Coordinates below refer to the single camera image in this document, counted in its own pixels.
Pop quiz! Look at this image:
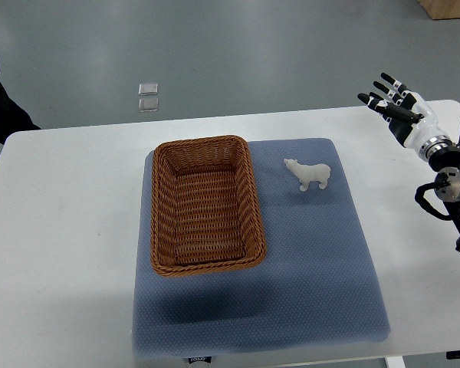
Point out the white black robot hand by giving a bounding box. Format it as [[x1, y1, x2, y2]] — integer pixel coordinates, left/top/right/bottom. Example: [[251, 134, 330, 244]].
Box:
[[357, 73, 438, 148]]

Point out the white bear figurine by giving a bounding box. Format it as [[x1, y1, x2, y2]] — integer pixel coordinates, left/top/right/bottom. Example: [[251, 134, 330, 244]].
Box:
[[283, 159, 331, 192]]

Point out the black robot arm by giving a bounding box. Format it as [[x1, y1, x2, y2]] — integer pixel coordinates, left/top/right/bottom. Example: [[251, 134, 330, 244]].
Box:
[[415, 130, 460, 253]]

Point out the brown wicker basket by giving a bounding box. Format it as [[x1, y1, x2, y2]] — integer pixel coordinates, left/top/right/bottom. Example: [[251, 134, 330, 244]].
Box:
[[150, 135, 267, 277]]

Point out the wooden box corner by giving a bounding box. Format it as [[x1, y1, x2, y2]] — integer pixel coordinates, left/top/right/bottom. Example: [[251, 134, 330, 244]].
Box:
[[418, 0, 460, 20]]

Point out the blue-grey padded mat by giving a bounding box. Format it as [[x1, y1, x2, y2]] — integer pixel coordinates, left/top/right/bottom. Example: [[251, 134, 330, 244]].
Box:
[[132, 138, 390, 361]]

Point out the lower metal floor plate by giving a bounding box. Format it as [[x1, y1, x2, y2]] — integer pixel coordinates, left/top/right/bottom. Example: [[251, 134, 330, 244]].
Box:
[[138, 97, 159, 113]]

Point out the metal floor plate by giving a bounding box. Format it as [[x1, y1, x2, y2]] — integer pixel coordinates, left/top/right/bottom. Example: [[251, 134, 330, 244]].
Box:
[[138, 82, 159, 96], [138, 97, 159, 113]]

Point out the upper metal floor plate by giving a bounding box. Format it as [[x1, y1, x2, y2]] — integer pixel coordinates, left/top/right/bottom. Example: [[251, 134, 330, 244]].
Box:
[[138, 82, 159, 96]]

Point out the black label tag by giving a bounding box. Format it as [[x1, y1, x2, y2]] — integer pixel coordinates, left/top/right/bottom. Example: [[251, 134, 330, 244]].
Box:
[[188, 356, 212, 364]]

